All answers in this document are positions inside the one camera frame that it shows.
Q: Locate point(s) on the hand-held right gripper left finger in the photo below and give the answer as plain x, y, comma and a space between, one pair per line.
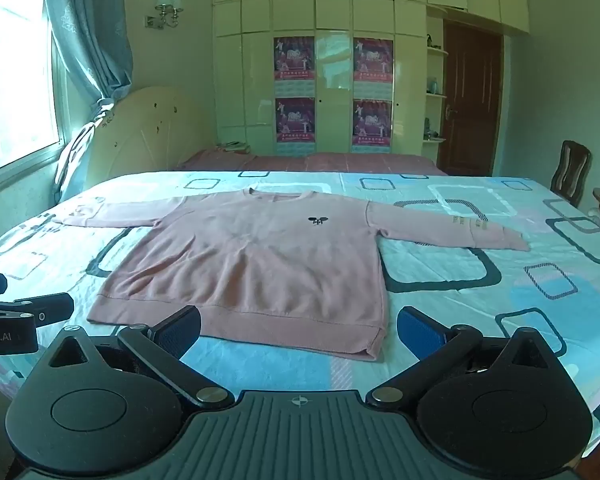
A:
181, 332

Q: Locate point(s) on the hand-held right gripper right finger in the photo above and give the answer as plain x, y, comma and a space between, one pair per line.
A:
419, 331

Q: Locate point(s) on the pink sweater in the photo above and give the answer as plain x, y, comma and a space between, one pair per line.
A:
260, 260

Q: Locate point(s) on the bed with patterned sheet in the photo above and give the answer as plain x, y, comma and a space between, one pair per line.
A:
505, 300

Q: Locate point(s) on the pink checked bedspread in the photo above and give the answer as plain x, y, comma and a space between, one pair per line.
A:
330, 162

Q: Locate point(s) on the stack of books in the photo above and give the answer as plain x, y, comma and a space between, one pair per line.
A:
234, 147

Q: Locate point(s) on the cream arched headboard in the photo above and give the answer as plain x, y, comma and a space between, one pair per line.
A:
150, 135

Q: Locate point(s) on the window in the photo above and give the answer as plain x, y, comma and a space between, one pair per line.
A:
15, 85

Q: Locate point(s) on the dark wooden chair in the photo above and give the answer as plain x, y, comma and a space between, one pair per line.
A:
570, 170

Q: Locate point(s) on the cream corner shelf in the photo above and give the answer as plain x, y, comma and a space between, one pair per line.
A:
434, 95

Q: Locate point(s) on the brown wooden door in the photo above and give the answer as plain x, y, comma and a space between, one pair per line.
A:
472, 100

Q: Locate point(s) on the blue grey curtain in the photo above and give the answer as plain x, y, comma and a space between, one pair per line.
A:
90, 35

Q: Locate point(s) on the cream glossy wardrobe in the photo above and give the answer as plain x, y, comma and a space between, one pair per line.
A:
335, 10

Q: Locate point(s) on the wall poster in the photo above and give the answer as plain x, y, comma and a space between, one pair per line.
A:
294, 57
295, 125
372, 125
373, 60

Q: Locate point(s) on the wall lamp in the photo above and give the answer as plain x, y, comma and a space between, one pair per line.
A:
169, 7

